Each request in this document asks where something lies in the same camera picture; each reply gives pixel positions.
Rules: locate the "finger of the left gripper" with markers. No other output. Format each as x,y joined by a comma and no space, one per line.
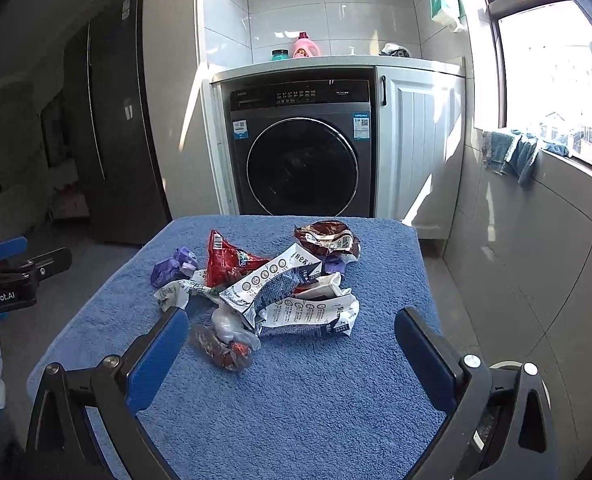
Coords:
13,247
50,263

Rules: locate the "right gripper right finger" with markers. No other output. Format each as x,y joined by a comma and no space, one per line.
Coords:
498,421

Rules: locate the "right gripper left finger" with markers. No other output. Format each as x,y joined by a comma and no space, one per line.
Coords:
62,443

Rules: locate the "red snack bag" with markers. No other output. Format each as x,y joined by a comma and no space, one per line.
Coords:
227,263

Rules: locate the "clear bag with red tie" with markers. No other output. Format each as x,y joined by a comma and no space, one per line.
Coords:
234,356

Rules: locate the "clear plastic bag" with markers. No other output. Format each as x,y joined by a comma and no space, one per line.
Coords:
229,327

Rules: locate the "white blue milk carton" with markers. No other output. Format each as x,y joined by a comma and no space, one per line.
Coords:
274,281

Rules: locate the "brown snack bag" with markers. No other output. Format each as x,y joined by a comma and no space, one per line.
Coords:
328,238

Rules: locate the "small purple wrapper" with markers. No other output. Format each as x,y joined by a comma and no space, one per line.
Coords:
334,264

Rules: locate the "dark refrigerator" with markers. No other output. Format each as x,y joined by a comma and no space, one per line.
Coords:
112,140

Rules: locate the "blue cloth on sill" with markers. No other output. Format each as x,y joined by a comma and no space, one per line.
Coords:
513,153

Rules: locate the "dark grey washing machine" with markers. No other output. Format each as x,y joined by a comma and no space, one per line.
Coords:
303,148

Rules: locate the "teal lidded jar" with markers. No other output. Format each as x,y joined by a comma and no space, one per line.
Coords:
280,54

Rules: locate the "white cabinet door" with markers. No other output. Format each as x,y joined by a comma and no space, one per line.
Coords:
420,118

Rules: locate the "pink detergent bottle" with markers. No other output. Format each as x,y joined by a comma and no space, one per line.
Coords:
304,47

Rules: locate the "dark cloth on counter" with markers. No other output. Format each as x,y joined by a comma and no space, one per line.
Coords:
394,51

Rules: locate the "green white hanging bag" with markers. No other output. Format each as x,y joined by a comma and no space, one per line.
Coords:
448,13

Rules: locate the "window frame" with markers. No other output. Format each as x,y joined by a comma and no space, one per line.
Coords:
544,62

